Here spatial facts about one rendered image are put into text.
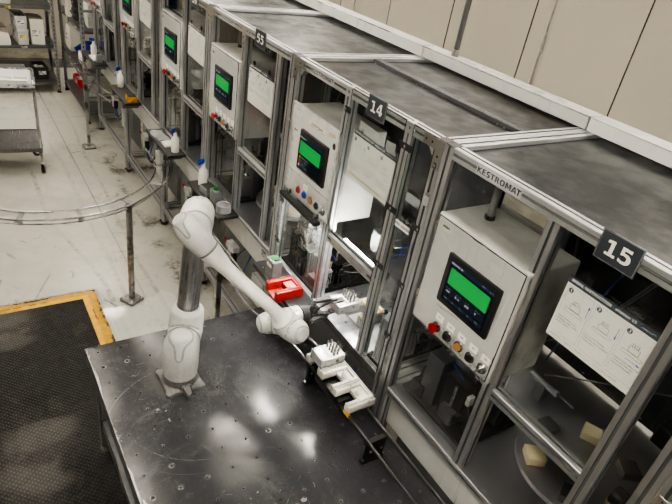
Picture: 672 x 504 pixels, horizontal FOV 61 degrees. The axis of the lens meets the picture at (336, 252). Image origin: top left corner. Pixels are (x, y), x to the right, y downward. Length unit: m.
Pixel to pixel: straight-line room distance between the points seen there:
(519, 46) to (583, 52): 0.75
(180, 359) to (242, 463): 0.52
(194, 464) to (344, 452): 0.63
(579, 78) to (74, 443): 5.10
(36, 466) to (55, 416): 0.33
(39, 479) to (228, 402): 1.12
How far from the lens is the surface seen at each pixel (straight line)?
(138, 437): 2.60
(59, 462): 3.44
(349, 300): 2.76
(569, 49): 6.15
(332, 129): 2.58
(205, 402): 2.72
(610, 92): 5.88
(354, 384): 2.60
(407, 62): 3.22
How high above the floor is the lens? 2.66
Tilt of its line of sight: 31 degrees down
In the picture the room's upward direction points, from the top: 10 degrees clockwise
